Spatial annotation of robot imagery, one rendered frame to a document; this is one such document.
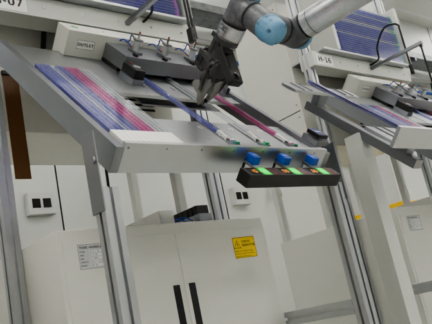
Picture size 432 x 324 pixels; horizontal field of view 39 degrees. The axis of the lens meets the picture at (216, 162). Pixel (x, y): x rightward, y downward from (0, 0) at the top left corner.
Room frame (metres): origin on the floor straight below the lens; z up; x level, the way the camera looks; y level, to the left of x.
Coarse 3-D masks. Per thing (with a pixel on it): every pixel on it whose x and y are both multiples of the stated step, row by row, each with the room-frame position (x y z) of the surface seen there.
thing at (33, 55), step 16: (16, 48) 1.60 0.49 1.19; (32, 48) 1.65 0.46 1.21; (32, 64) 1.53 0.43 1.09; (48, 64) 1.57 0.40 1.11; (64, 64) 1.62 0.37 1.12; (80, 64) 1.67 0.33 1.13; (96, 64) 1.73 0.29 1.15; (112, 80) 1.64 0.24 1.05; (160, 80) 1.81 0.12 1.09; (176, 80) 1.87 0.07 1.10; (144, 96) 1.63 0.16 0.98; (160, 96) 1.67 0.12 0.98; (176, 96) 1.71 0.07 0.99
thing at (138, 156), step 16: (128, 144) 1.23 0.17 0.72; (144, 144) 1.26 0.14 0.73; (160, 144) 1.28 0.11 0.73; (176, 144) 1.31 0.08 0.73; (192, 144) 1.35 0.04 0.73; (208, 144) 1.38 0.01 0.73; (224, 144) 1.42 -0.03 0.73; (128, 160) 1.26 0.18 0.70; (144, 160) 1.28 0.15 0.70; (160, 160) 1.31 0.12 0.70; (176, 160) 1.34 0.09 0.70; (192, 160) 1.37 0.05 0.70; (208, 160) 1.41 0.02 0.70; (224, 160) 1.44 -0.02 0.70; (240, 160) 1.48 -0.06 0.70; (272, 160) 1.55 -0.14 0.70; (320, 160) 1.68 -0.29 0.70
